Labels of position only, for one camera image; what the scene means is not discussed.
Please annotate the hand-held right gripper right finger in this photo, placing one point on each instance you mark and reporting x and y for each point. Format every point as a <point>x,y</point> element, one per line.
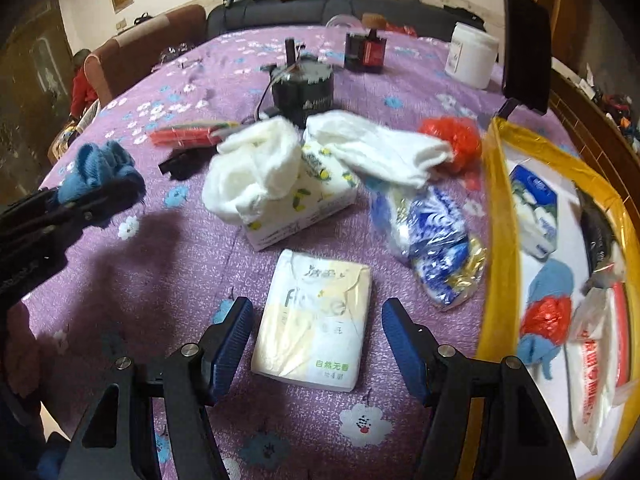
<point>405,355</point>

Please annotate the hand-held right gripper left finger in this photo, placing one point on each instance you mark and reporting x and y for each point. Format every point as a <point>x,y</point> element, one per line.
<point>230,355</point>

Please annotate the clear plastic lid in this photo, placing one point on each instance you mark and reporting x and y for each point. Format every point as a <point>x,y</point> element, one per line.
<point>342,20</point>

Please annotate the black leather sofa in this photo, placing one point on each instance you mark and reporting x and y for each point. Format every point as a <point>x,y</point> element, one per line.
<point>280,15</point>

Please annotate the cream tissue pack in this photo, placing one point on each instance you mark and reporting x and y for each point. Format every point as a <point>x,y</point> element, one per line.
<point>310,330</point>

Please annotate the blue sock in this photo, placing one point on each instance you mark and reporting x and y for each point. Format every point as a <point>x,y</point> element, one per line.
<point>100,170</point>
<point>552,280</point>

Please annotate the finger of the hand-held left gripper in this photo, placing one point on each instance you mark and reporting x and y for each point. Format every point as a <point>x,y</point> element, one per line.
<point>75,210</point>

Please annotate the red plastic bag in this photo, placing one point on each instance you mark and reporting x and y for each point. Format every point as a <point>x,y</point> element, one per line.
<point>450,141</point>

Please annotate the red sponge pack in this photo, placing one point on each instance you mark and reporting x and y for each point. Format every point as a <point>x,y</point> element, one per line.
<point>175,136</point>

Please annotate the purple floral tablecloth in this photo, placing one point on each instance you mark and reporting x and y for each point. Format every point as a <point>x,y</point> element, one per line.
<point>200,260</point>

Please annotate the black smartphone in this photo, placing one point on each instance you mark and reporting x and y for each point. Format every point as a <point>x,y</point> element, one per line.
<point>527,45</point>

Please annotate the yellow cardboard box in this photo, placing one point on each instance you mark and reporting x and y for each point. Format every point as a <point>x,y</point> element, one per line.
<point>492,220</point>

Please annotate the brown armchair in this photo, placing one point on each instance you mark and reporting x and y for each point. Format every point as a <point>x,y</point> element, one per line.
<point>145,50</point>

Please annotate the electric motor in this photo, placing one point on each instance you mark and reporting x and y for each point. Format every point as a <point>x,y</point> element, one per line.
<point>300,92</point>

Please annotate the blue white plastic bag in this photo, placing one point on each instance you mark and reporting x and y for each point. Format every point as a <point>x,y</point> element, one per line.
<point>435,250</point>

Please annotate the lemon print tissue pack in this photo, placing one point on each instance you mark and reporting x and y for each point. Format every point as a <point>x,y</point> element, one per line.
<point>310,205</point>

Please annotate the blue tissue pack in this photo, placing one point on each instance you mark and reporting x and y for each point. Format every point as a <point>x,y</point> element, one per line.
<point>535,210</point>

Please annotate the pile of counter clutter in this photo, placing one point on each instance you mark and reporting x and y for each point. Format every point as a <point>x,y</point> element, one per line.
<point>615,105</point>

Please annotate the red white tissue pack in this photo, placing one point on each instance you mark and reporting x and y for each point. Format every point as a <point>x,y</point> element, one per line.
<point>595,365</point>

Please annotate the white plastic jar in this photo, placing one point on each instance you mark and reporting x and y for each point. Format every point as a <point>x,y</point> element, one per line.
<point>472,57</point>

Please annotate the wall socket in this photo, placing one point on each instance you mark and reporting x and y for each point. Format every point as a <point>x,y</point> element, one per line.
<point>120,24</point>

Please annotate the small black object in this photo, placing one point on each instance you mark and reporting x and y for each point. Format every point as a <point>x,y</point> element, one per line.
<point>177,165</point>

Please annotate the white towel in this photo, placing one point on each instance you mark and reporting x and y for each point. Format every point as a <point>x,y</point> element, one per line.
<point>380,152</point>
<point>255,175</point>

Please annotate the dark bottle red label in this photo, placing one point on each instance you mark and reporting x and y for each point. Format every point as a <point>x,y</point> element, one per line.
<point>365,51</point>

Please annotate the black snack packet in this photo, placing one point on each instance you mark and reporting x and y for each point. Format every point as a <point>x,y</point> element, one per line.
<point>597,230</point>

